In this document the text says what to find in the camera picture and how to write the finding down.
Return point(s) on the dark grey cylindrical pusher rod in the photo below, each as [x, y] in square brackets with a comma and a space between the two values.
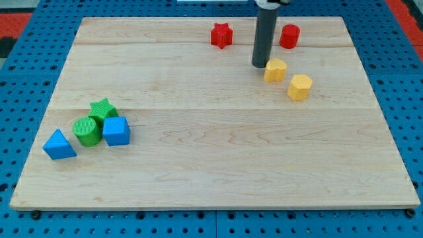
[264, 36]

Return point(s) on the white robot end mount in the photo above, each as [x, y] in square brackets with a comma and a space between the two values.
[271, 4]

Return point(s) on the red star block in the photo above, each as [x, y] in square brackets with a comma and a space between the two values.
[221, 35]

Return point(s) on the yellow heart block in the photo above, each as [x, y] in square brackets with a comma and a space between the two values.
[275, 70]

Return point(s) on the green star block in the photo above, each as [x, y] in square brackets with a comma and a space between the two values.
[100, 110]

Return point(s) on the red cylinder block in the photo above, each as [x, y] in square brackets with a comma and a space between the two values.
[289, 36]

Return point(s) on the yellow hexagon block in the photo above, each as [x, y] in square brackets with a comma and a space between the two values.
[299, 87]

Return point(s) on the wooden board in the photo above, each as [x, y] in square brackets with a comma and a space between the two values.
[207, 132]

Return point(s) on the blue cube block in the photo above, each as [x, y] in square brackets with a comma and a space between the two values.
[116, 131]

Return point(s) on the green cylinder block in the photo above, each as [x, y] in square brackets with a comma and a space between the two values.
[87, 131]

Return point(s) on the blue triangle block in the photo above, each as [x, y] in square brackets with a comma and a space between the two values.
[58, 147]

